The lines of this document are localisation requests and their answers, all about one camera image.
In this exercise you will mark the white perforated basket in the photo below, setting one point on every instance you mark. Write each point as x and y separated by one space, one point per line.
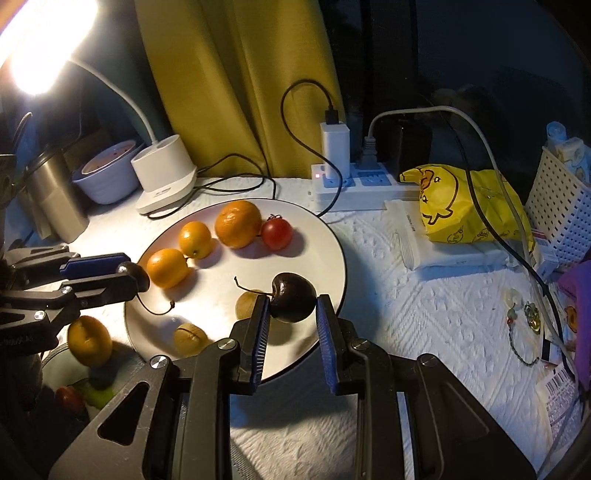
559 201

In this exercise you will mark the brown longan fruit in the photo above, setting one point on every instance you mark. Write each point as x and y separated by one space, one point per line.
189 340
244 305

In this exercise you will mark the purple cloth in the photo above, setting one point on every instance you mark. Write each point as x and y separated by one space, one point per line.
575 283

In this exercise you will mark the white power strip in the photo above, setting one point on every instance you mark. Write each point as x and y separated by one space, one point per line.
364 190

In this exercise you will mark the small orange kumquat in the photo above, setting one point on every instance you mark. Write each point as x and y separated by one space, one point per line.
194 240

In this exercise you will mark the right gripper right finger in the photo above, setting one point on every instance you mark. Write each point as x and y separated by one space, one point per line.
452 435

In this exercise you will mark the yellow curtain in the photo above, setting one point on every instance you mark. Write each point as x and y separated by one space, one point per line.
243 80

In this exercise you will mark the dark cherry with stem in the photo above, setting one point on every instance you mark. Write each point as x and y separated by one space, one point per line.
292 297

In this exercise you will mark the white shallow plate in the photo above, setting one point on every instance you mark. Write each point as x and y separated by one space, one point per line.
207 296

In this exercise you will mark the orange at mat edge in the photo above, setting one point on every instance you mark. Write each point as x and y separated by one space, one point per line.
89 341

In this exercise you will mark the round orange fruit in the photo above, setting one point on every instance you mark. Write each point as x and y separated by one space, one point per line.
166 268

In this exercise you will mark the lavender bowl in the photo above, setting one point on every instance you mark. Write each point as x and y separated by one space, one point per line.
109 176

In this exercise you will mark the barcode label packet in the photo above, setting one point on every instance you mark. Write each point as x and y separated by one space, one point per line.
561 412

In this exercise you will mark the white tissue pack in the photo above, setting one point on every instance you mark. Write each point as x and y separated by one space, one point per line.
418 252

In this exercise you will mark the small red cherry tomato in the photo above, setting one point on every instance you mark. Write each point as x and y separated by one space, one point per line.
276 233

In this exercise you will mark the white charger adapter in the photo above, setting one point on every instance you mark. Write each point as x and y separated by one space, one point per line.
335 148

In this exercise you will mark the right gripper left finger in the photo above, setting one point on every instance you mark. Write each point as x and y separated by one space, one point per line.
171 419

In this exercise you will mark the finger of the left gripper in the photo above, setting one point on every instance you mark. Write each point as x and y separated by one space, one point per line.
65 303
87 267

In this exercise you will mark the orange mandarin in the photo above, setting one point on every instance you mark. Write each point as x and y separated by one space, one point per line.
238 224

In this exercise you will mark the yellow duck snack bag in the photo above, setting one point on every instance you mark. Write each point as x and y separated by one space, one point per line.
447 209

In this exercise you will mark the large red cherry tomato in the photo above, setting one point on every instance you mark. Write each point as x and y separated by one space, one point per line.
68 399

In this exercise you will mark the green leaf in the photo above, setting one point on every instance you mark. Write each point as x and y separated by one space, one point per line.
97 398

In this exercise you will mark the metallic tumbler with strap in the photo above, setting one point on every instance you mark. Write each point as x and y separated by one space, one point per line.
49 197

